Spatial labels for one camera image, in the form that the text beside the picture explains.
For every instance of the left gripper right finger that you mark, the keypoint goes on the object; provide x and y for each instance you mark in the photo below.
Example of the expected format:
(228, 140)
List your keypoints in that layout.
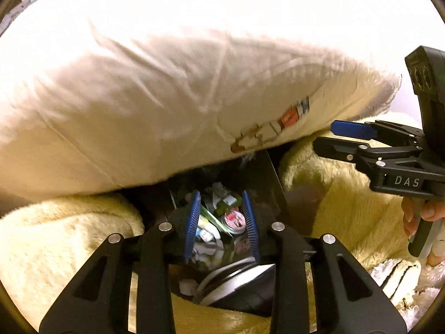
(347, 299)

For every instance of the black trash bin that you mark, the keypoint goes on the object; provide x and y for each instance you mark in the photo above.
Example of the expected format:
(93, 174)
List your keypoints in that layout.
(223, 263)

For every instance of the cream cartoon blanket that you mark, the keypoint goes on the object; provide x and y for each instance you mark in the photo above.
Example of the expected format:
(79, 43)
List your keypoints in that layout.
(44, 244)

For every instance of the dark green lotion bottle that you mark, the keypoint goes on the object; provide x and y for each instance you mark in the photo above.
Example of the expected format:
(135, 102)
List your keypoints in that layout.
(228, 203)

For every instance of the cream cartoon pillow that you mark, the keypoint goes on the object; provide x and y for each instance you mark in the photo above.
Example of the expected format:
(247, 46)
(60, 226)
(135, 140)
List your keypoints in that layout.
(98, 95)

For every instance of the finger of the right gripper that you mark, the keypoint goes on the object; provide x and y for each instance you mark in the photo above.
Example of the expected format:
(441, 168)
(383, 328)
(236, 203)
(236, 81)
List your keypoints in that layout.
(353, 130)
(344, 149)

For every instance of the person right hand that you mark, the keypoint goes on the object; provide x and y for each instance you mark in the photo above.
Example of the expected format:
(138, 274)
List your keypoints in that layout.
(429, 211)

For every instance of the pink lid round tin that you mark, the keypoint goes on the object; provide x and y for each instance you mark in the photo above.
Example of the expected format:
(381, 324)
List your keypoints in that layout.
(234, 222)

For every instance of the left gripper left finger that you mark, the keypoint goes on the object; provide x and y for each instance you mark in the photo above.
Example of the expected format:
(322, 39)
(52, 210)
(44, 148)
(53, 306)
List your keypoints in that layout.
(96, 300)

